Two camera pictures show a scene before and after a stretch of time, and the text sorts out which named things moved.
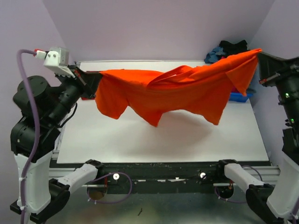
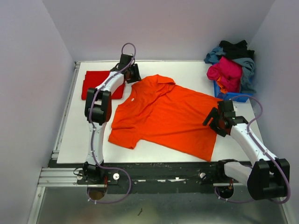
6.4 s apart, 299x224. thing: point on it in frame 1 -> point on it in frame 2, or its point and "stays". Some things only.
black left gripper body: x=70 y=91 -> x=133 y=74
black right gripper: x=272 y=68 -> x=213 y=113
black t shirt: x=228 y=48 stays
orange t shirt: x=201 y=91 -> x=153 y=110
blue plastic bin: x=238 y=97 stays
